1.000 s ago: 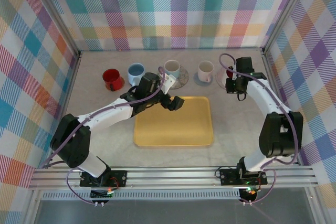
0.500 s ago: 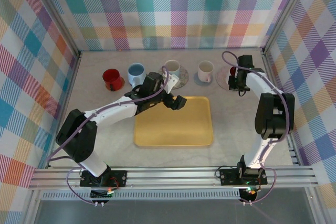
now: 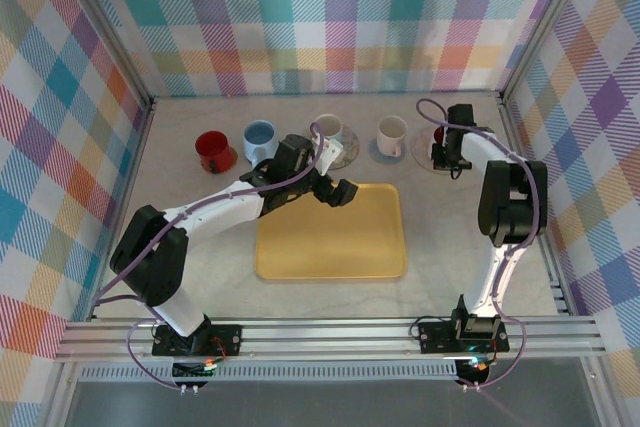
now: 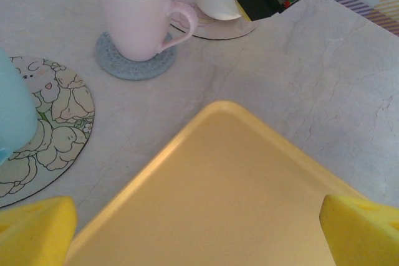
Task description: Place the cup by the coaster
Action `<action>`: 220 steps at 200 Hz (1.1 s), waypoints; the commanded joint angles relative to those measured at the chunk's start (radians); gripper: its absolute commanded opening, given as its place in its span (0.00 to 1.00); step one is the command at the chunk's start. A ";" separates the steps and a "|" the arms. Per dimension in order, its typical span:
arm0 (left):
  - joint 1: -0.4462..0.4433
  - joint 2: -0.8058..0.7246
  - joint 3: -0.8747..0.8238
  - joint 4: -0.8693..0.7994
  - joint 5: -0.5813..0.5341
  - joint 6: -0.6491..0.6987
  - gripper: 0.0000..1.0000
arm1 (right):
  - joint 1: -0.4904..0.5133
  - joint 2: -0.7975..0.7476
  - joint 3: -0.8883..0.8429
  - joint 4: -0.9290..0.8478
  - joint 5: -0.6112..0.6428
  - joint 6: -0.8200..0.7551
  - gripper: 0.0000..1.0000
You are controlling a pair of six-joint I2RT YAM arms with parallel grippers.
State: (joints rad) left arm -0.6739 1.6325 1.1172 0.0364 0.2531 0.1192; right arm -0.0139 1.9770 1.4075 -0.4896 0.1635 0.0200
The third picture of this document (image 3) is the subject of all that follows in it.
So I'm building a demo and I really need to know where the aluminium right side rail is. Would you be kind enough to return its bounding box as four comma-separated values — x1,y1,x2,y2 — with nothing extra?
498,91,604,328

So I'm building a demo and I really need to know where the yellow plastic tray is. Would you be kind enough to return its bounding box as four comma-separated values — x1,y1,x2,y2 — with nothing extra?
253,182,409,282

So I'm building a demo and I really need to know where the pale pink mug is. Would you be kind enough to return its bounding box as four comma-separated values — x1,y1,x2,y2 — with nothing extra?
377,115,407,158

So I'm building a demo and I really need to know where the aluminium mounting rail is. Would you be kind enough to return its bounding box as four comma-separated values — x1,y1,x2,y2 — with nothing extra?
54,319,607,363

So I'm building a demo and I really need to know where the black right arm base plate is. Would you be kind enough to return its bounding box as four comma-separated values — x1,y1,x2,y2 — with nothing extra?
416,319,512,356

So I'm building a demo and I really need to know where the pink unicorn round coaster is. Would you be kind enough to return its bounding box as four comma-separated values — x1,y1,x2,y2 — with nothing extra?
410,126,451,173

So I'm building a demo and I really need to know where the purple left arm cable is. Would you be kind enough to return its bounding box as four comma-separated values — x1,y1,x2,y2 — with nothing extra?
94,121,329,392

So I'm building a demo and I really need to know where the controller board with leds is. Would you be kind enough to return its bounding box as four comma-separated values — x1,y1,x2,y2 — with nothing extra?
171,357,220,381
453,355,496,387

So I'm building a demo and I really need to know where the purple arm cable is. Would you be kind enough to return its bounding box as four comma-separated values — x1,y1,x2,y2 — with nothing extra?
94,121,329,392
415,98,546,391

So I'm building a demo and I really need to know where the grey woven round coaster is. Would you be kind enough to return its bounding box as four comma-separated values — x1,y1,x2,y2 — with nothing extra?
368,139,407,164

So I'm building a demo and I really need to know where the large blue-grey mug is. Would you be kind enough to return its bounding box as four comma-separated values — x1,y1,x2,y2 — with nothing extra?
242,119,279,166

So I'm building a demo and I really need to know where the red enamel mug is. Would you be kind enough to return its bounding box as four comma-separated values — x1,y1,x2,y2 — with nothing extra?
194,130,234,174

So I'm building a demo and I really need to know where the grey slotted cable duct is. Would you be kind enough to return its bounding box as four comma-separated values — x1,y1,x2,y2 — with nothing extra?
79,364,462,384

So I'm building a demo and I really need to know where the aluminium right frame post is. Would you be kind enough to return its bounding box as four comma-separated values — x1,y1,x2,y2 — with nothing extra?
499,0,600,103

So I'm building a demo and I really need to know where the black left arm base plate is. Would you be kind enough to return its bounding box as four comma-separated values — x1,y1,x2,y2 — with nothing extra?
151,324,245,359

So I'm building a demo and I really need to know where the floral print round coaster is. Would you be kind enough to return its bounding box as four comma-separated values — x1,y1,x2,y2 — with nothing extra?
299,121,361,171

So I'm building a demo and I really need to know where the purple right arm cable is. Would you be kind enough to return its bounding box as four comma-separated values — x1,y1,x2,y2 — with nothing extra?
415,98,546,391

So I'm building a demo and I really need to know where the aluminium left side rail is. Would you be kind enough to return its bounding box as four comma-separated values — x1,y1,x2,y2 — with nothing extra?
87,96,157,323

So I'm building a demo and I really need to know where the right controller board with LEDs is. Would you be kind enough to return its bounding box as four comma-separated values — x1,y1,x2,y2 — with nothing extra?
453,355,496,387

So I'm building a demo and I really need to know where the light blue mug white inside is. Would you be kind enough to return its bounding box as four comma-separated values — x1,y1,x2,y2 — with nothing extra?
312,113,346,146

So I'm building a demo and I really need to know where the left controller board with LEDs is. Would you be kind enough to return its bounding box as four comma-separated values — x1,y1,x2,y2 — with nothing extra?
171,357,220,381

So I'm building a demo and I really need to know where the aluminium left frame post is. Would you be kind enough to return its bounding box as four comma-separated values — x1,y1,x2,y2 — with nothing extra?
52,0,157,108

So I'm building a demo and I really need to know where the aluminium frame post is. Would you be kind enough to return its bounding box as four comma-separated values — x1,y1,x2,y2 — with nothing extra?
52,0,157,108
499,0,600,103

